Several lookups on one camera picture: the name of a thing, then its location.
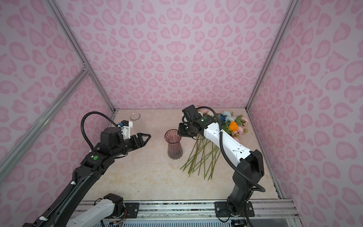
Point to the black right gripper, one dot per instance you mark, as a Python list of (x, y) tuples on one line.
[(181, 132)]

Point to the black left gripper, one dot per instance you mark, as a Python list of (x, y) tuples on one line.
[(141, 143)]

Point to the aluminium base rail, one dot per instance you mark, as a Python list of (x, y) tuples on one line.
[(205, 213)]

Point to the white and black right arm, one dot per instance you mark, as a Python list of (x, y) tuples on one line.
[(247, 164)]

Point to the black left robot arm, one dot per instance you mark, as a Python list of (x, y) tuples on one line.
[(93, 166)]

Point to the pile of green flower stems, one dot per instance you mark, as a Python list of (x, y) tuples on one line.
[(202, 159)]

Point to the tall clear ribbed glass vase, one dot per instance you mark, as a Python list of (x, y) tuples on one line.
[(135, 116)]

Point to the orange flower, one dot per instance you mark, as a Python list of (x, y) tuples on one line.
[(233, 127)]

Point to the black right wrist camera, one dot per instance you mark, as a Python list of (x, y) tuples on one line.
[(190, 114)]

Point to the aluminium diagonal frame bar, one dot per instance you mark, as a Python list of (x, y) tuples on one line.
[(18, 151)]

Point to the light blue flower spray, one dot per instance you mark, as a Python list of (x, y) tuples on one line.
[(226, 117)]

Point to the pink ribbed glass vase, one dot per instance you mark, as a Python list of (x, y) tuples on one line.
[(173, 139)]

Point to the aluminium frame post right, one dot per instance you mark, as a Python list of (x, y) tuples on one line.
[(286, 21)]

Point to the pink peony flower spray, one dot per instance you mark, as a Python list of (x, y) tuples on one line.
[(242, 122)]

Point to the aluminium frame corner post left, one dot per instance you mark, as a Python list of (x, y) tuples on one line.
[(62, 22)]

